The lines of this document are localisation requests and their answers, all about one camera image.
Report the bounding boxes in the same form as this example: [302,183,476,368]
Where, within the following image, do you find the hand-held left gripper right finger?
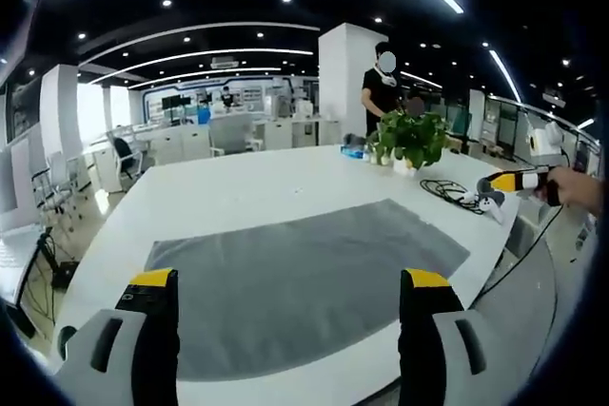
[398,268,518,406]

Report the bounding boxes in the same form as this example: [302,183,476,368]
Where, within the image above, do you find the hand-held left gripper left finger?
[55,268,182,406]

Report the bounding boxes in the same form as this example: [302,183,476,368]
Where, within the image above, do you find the grey towel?
[144,198,472,382]

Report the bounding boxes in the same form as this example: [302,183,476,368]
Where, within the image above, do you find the person's right hand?
[544,165,605,217]

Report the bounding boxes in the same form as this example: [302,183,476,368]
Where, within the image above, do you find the white handheld controller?
[460,176,507,224]

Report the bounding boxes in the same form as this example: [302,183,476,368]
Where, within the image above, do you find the green potted plant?
[368,108,453,175]

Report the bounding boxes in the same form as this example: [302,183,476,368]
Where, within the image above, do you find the blue packet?
[339,144,368,162]

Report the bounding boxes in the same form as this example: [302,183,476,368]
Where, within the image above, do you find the grey mesh chair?
[29,150,92,236]

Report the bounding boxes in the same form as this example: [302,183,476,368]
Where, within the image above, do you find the white table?
[49,144,521,406]

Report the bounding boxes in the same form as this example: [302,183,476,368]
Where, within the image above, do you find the black office chair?
[107,131,144,183]

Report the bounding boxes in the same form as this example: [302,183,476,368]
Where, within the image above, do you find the white counter cabinets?
[135,118,342,164]

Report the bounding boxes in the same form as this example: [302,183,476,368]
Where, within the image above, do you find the white square pillar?
[317,22,390,145]

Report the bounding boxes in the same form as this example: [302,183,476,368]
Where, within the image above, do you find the white office chair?
[207,112,264,158]

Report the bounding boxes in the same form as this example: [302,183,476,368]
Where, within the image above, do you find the white camera device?
[521,120,567,164]

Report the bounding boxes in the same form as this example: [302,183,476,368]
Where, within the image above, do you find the black cable coil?
[419,179,486,215]

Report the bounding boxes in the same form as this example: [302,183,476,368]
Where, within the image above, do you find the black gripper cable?
[468,203,565,311]

